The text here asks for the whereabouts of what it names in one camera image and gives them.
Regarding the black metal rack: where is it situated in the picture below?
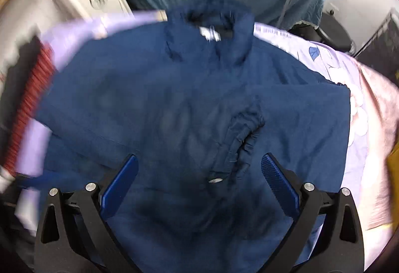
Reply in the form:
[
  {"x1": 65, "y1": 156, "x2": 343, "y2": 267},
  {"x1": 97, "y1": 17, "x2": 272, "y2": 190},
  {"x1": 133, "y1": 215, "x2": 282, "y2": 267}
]
[{"x1": 354, "y1": 11, "x2": 399, "y2": 74}]

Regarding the purple floral bedsheet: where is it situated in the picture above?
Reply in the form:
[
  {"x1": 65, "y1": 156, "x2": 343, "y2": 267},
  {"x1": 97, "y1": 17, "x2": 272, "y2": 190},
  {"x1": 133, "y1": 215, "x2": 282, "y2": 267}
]
[{"x1": 14, "y1": 10, "x2": 375, "y2": 233}]

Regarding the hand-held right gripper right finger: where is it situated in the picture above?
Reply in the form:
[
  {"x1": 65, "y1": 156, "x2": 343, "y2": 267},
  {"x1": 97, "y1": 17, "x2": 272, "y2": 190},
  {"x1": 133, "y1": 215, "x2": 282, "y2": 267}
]
[{"x1": 261, "y1": 153, "x2": 364, "y2": 273}]

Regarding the navy blue jacket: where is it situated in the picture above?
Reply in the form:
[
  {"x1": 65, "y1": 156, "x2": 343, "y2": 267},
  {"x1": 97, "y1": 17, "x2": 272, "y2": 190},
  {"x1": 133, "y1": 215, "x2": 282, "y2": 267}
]
[{"x1": 14, "y1": 0, "x2": 351, "y2": 273}]

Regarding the black ribbed garment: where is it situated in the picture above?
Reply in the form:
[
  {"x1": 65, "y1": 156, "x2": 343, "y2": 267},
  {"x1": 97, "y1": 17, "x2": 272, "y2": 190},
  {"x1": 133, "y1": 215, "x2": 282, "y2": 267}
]
[{"x1": 0, "y1": 35, "x2": 42, "y2": 137}]

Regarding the pink dotted sheet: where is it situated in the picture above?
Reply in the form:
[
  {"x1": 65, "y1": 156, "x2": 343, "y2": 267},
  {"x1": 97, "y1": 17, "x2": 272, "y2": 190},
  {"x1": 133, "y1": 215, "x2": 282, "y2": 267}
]
[{"x1": 340, "y1": 55, "x2": 399, "y2": 264}]

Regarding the black round stool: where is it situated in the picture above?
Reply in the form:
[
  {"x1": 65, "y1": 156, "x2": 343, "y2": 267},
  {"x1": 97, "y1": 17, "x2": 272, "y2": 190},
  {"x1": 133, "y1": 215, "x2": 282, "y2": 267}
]
[{"x1": 315, "y1": 10, "x2": 354, "y2": 51}]

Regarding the red patterned cloth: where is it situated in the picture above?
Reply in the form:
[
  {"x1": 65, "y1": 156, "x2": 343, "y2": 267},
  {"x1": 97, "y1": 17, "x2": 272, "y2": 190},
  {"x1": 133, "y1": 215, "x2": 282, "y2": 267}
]
[{"x1": 3, "y1": 43, "x2": 57, "y2": 177}]

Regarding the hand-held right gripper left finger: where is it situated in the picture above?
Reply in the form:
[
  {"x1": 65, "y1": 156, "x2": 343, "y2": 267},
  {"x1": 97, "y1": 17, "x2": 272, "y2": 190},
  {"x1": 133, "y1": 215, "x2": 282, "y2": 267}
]
[{"x1": 33, "y1": 153, "x2": 139, "y2": 273}]

